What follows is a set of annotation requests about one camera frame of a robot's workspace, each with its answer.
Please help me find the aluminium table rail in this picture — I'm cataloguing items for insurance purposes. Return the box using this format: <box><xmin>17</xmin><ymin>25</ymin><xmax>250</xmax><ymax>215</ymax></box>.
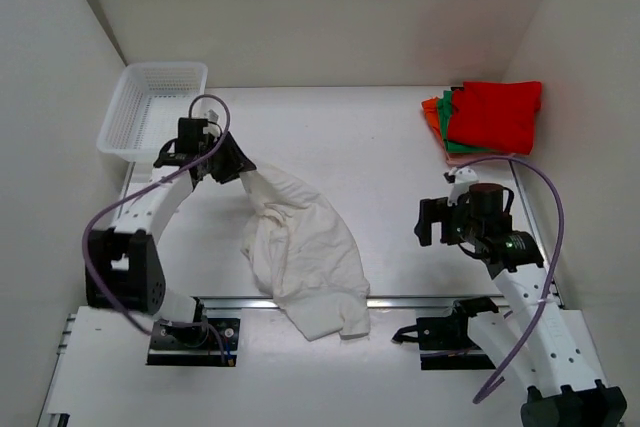
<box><xmin>202</xmin><ymin>295</ymin><xmax>461</xmax><ymax>312</ymax></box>

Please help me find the red folded t shirt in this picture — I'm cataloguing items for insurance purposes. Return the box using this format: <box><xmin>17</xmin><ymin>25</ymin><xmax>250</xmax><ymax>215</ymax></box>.
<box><xmin>446</xmin><ymin>81</ymin><xmax>543</xmax><ymax>155</ymax></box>

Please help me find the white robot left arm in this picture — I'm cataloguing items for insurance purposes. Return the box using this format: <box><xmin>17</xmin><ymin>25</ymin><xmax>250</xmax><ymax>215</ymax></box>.
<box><xmin>85</xmin><ymin>117</ymin><xmax>256</xmax><ymax>346</ymax></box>

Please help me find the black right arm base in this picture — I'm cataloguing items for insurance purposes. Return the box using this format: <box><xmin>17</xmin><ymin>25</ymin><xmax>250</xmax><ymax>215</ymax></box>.
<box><xmin>391</xmin><ymin>297</ymin><xmax>500</xmax><ymax>371</ymax></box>

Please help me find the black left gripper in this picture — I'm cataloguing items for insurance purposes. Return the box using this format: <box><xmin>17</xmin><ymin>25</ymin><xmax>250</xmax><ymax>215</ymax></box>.
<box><xmin>202</xmin><ymin>128</ymin><xmax>258</xmax><ymax>183</ymax></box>

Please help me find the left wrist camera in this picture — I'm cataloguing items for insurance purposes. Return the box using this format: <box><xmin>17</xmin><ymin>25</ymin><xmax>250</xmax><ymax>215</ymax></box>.
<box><xmin>203</xmin><ymin>110</ymin><xmax>223</xmax><ymax>139</ymax></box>

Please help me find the white t shirt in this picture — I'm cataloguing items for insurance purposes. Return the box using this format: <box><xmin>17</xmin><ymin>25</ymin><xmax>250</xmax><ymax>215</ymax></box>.
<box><xmin>240</xmin><ymin>163</ymin><xmax>371</xmax><ymax>341</ymax></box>

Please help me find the green folded t shirt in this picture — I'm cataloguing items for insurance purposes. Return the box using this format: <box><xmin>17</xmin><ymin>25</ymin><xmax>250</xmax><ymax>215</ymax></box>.
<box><xmin>437</xmin><ymin>90</ymin><xmax>487</xmax><ymax>154</ymax></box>

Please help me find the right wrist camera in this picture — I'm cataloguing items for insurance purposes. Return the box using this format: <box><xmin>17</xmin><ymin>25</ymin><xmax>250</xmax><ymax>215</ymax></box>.
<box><xmin>444</xmin><ymin>167</ymin><xmax>479</xmax><ymax>206</ymax></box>

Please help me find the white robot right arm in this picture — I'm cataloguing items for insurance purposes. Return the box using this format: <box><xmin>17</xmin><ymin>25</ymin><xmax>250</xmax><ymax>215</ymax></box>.
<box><xmin>414</xmin><ymin>183</ymin><xmax>627</xmax><ymax>426</ymax></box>

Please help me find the orange folded t shirt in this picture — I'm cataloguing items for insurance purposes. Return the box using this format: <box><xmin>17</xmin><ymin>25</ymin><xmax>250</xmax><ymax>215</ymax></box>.
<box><xmin>421</xmin><ymin>97</ymin><xmax>443</xmax><ymax>144</ymax></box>

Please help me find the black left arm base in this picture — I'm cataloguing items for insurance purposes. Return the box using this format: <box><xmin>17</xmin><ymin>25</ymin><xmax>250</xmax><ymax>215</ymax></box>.
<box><xmin>146</xmin><ymin>316</ymin><xmax>241</xmax><ymax>368</ymax></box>

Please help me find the pink folded t shirt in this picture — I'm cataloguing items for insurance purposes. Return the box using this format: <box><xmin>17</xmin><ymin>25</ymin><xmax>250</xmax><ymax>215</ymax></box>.
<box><xmin>441</xmin><ymin>145</ymin><xmax>514</xmax><ymax>166</ymax></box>

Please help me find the white plastic basket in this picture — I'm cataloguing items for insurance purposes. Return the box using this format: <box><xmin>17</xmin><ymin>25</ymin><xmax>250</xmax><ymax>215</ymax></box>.
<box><xmin>96</xmin><ymin>62</ymin><xmax>208</xmax><ymax>164</ymax></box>

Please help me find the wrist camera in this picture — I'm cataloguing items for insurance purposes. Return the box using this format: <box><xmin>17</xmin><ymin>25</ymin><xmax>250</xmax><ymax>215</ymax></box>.
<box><xmin>444</xmin><ymin>167</ymin><xmax>479</xmax><ymax>206</ymax></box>
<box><xmin>203</xmin><ymin>110</ymin><xmax>223</xmax><ymax>139</ymax></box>

